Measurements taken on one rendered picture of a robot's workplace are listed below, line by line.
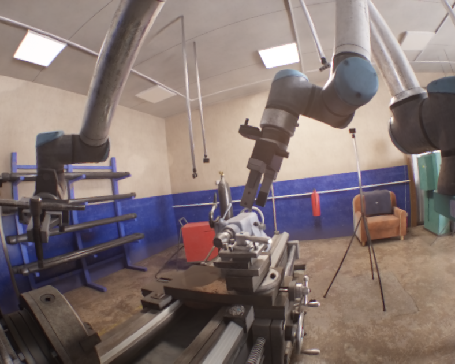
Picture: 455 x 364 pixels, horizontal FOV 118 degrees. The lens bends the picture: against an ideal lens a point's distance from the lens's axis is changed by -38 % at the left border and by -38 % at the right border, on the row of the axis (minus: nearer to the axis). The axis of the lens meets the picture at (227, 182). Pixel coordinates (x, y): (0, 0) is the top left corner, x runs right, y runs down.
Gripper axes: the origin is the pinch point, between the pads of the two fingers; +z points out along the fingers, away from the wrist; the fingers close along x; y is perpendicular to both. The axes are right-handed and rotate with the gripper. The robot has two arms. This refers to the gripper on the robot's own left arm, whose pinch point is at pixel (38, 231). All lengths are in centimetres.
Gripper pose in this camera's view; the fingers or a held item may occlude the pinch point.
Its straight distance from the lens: 48.2
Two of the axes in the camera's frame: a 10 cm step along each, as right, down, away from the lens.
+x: -7.7, -0.8, -6.4
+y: -2.2, 9.6, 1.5
